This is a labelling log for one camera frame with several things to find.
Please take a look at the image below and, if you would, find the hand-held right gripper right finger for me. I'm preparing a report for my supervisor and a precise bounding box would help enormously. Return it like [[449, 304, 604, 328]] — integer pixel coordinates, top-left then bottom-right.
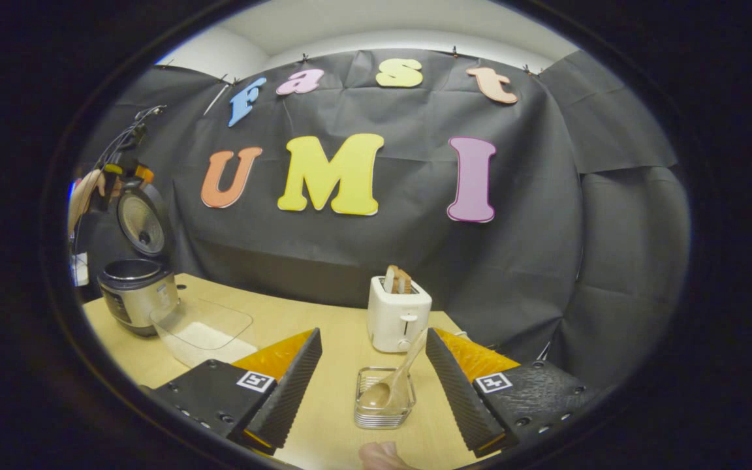
[[425, 328, 602, 458]]

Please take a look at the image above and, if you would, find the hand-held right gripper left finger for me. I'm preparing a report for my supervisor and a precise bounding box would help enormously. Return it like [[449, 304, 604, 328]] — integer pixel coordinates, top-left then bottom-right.
[[148, 328, 323, 456]]

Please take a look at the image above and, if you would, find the wooden spoon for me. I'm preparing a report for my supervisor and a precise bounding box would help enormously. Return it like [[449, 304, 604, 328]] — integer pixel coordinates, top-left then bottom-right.
[[358, 328, 429, 412]]

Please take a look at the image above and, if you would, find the clear chopstick holder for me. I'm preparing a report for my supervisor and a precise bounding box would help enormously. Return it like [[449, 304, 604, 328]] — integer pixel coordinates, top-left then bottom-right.
[[354, 366, 417, 430]]

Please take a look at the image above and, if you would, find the clear tray of white rice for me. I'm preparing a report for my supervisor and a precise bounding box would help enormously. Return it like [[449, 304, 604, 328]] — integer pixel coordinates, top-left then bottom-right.
[[151, 298, 259, 369]]

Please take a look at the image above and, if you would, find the silver rice cooker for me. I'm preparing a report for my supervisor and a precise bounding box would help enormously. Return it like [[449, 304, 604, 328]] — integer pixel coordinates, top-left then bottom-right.
[[97, 176, 181, 337]]

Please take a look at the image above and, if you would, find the white toaster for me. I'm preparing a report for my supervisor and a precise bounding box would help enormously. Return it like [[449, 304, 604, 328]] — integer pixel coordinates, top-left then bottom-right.
[[367, 275, 433, 354]]

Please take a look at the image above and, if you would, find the brown toast slice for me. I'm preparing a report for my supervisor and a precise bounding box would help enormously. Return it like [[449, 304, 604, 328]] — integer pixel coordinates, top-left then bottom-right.
[[384, 264, 413, 294]]

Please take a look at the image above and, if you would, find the black backdrop cloth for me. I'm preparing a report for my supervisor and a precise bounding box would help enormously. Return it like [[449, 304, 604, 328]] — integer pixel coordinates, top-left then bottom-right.
[[72, 47, 690, 392]]

